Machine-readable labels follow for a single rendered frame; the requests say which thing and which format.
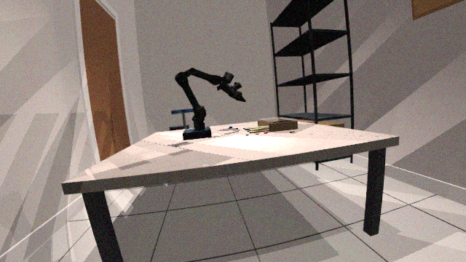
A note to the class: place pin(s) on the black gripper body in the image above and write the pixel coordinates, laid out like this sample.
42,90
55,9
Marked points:
234,93

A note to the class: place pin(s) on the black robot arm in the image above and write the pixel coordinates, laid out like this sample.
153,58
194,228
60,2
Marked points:
199,111

